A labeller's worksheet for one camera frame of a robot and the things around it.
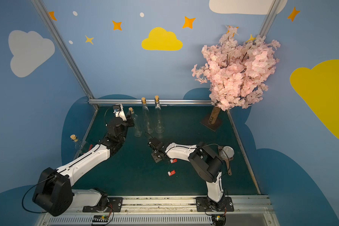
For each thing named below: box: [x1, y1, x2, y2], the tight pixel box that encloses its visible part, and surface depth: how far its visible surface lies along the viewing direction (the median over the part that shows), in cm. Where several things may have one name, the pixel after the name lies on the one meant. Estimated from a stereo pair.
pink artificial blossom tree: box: [191, 25, 282, 132], surface depth 72 cm
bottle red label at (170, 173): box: [167, 169, 176, 177], surface depth 86 cm
